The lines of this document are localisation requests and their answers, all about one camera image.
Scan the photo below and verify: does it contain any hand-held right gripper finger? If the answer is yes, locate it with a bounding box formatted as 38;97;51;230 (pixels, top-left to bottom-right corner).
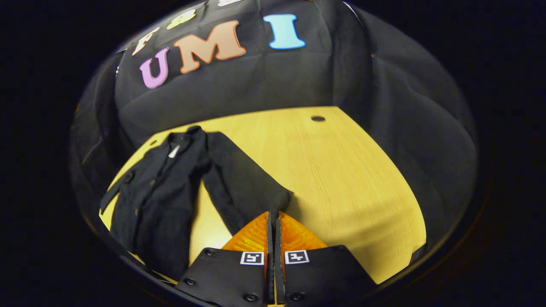
176;210;274;307
274;211;378;307

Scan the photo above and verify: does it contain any black backdrop cloth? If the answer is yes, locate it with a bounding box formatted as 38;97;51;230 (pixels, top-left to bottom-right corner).
70;0;478;256

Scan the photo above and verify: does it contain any black button-up garment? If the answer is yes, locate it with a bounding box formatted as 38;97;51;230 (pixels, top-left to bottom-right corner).
99;125;295;282

